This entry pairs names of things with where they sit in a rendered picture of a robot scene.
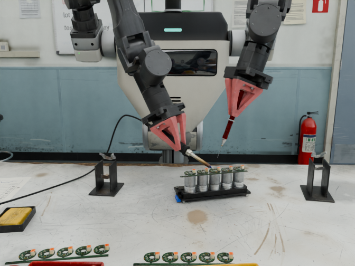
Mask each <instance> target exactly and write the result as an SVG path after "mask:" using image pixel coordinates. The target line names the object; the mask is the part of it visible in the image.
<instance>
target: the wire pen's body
mask: <svg viewBox="0 0 355 266"><path fill-rule="evenodd" d="M244 92H245V91H244V90H239V96H238V101H237V110H238V108H239V105H240V103H241V100H242V97H243V95H244ZM234 119H235V117H234V116H232V115H230V118H229V119H228V123H227V126H226V129H225V131H224V134H223V136H222V137H223V138H224V139H227V138H228V135H229V133H230V129H231V126H232V124H233V122H235V121H234Z"/></svg>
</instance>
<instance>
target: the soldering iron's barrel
mask: <svg viewBox="0 0 355 266"><path fill-rule="evenodd" d="M185 154H186V155H188V156H192V157H193V158H195V159H196V160H198V161H199V162H201V163H202V164H204V165H205V166H207V167H208V168H209V167H210V166H211V165H210V164H208V163H207V162H206V161H204V160H203V159H201V158H200V157H198V156H197V155H195V154H194V153H193V151H192V150H190V149H187V150H186V152H185Z"/></svg>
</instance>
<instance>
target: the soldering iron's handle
mask: <svg viewBox="0 0 355 266"><path fill-rule="evenodd" d="M145 125H146V126H148V127H149V126H150V125H151V124H150V123H146V124H145ZM162 132H163V133H164V134H165V135H166V136H167V137H168V138H169V139H170V140H171V141H172V142H173V143H174V144H175V140H174V137H173V136H172V135H170V134H169V133H168V132H166V131H165V130H162ZM180 144H181V150H179V152H181V153H182V155H186V154H185V152H186V150H187V149H190V146H187V145H185V144H184V143H182V142H180Z"/></svg>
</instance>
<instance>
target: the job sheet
mask: <svg viewBox="0 0 355 266"><path fill-rule="evenodd" d="M30 179H31V177H13V178H0V203H1V202H4V201H8V200H10V199H11V198H12V197H13V196H14V195H15V194H16V193H17V192H18V191H19V190H20V189H21V188H22V187H23V186H24V185H25V184H26V183H27V182H28V181H29V180H30ZM4 205H5V204H2V205H0V209H1V208H2V207H3V206H4Z"/></svg>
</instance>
